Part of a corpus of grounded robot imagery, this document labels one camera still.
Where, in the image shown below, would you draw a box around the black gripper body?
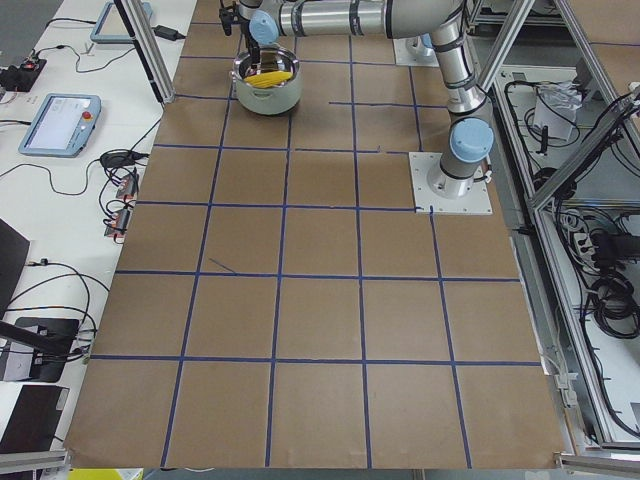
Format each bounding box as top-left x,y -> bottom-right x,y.
245,33 -> 260,53

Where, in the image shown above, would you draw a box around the yellow corn cob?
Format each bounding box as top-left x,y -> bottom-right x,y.
244,70 -> 294,89

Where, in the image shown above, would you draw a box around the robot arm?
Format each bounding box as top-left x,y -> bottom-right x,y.
219,0 -> 494,200

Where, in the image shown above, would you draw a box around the pale green cooking pot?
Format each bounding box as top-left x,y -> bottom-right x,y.
231,44 -> 302,116

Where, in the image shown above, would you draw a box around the black power brick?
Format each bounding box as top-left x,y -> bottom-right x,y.
153,25 -> 186,41

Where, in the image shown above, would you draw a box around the far blue teach pendant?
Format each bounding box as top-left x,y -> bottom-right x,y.
90,1 -> 132,45

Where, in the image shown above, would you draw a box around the blue teach pendant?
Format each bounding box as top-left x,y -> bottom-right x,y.
18,93 -> 102,158
90,1 -> 132,45

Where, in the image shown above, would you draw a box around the grey usb hub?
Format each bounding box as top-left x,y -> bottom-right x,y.
116,170 -> 139,201
103,208 -> 132,241

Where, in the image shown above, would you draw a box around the near blue teach pendant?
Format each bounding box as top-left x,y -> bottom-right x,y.
18,93 -> 102,158

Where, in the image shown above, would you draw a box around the black electronics board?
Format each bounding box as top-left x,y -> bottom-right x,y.
1,59 -> 47,92

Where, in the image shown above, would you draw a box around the brown paper table mat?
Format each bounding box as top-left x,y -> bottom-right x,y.
65,1 -> 564,469

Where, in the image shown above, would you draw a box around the crumpled white bag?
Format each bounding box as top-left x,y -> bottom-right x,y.
533,81 -> 582,141

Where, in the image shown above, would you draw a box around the black monitor stand base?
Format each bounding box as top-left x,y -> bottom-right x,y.
1,317 -> 79,383

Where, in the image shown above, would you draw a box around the aluminium frame post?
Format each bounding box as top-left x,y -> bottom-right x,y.
114,0 -> 175,105

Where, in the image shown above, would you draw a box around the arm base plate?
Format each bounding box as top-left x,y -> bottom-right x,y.
393,34 -> 439,68
409,152 -> 493,216

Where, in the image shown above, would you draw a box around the coiled black cables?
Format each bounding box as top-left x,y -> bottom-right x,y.
554,199 -> 640,341

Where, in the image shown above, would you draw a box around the aluminium frame rail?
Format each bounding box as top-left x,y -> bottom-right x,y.
494,1 -> 639,459

